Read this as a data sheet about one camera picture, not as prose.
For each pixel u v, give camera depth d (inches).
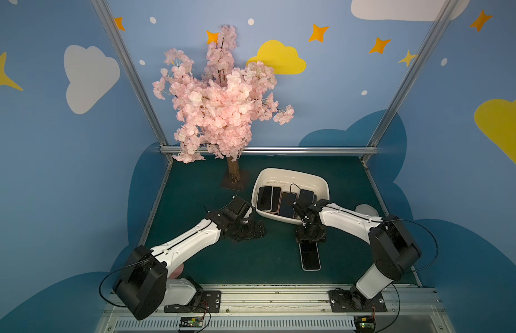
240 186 42.1
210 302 29.0
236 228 27.1
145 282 15.9
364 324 28.7
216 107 22.3
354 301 26.0
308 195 40.9
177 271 31.4
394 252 18.1
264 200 42.1
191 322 28.3
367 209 39.2
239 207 25.6
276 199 38.7
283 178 43.2
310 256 32.8
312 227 28.9
